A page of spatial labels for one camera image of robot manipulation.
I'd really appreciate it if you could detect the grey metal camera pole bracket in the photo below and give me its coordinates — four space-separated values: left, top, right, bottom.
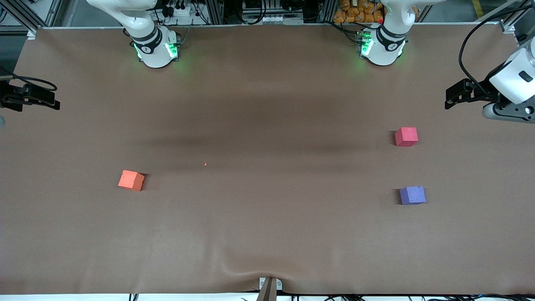
258 277 283 301

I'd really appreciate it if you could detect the brown table cloth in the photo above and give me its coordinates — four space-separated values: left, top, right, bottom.
0 24 535 296

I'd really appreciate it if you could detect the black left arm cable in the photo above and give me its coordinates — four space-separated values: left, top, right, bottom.
459 3 535 84

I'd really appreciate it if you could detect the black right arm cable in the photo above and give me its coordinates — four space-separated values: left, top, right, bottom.
13 75 58 91

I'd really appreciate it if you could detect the aluminium frame post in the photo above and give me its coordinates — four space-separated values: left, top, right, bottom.
320 0 337 23
208 0 224 25

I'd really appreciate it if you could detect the pile of orange objects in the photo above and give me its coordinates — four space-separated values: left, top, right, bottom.
333 0 385 24

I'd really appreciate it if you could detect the red foam block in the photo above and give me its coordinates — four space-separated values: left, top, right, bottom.
395 127 418 147

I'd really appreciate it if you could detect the black electronics box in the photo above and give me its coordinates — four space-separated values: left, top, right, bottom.
242 0 268 14

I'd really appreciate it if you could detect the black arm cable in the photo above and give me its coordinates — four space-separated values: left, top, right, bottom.
13 75 58 91
459 3 535 84

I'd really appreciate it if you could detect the orange foam block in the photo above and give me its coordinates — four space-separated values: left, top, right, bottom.
118 170 145 192

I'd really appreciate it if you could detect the white power strip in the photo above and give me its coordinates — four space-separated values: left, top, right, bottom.
165 3 197 18

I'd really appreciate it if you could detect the purple foam block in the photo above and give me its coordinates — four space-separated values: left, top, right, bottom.
400 186 426 205

